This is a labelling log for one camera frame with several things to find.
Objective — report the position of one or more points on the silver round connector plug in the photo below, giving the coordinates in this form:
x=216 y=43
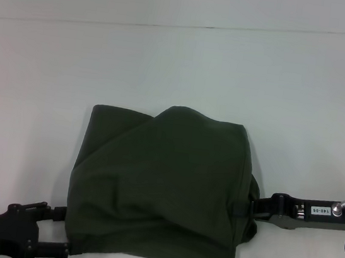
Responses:
x=341 y=208

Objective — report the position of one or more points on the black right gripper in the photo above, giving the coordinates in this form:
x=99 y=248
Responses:
x=307 y=213

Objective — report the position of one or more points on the dark green FREE! T-shirt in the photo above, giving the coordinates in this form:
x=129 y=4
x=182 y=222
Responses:
x=159 y=181

